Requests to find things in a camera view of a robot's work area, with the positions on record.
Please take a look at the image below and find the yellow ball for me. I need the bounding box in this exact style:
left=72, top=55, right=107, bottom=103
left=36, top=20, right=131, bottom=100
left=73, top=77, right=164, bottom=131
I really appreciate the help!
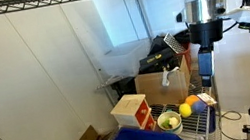
left=177, top=101, right=194, bottom=120

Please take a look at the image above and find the wire cart shelf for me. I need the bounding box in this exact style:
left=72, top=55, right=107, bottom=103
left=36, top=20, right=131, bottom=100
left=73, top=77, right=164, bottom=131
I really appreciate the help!
left=84, top=92, right=226, bottom=140

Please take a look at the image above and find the black case with yellow print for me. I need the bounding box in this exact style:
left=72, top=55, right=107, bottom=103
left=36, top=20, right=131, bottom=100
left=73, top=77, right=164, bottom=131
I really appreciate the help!
left=135, top=46, right=180, bottom=76

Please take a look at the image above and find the clear plastic bin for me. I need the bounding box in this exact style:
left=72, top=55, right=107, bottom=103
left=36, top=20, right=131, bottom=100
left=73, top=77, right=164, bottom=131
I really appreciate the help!
left=93, top=36, right=158, bottom=84

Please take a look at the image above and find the black floor cable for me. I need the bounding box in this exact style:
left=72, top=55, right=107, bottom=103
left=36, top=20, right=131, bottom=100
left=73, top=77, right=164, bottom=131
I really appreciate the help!
left=217, top=108, right=247, bottom=140

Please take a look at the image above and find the white tape strip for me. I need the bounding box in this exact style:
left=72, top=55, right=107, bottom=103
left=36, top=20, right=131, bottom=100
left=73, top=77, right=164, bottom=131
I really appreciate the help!
left=159, top=65, right=183, bottom=88

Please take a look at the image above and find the dark blue plastic container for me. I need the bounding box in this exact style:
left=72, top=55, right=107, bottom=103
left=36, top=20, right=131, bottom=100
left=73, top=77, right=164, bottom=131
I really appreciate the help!
left=204, top=105, right=220, bottom=135

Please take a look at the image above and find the orange ball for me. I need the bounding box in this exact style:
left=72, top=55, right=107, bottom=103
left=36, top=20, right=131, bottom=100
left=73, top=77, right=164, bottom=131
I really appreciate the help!
left=183, top=93, right=201, bottom=108

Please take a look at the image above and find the white bowl with teal rim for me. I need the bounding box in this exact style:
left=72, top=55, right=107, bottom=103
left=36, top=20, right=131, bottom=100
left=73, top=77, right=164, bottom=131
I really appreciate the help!
left=155, top=109, right=186, bottom=138

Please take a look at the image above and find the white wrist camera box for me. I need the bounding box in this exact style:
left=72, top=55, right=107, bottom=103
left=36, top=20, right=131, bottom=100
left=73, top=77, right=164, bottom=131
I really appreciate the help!
left=225, top=6, right=250, bottom=31

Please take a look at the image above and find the brown cardboard box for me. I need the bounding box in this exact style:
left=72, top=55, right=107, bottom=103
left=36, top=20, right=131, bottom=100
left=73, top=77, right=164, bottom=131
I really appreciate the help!
left=131, top=54, right=196, bottom=111

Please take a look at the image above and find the wooden box with red drawers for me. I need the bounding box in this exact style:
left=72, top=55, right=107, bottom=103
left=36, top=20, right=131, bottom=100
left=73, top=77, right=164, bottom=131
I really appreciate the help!
left=107, top=90, right=158, bottom=137

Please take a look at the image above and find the blue ball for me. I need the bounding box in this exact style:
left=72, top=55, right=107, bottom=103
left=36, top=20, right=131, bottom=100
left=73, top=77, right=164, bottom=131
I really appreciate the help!
left=190, top=99, right=209, bottom=116

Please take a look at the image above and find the white perforated panel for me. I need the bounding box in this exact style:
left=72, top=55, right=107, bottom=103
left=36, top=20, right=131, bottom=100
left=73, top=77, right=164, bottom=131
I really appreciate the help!
left=162, top=29, right=188, bottom=56

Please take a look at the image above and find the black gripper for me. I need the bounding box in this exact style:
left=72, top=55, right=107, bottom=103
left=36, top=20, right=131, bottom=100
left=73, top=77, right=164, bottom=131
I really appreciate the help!
left=187, top=18, right=233, bottom=90

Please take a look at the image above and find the metal shelf post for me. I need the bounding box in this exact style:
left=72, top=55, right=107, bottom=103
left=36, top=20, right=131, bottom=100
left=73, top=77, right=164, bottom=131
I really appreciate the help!
left=133, top=0, right=153, bottom=41

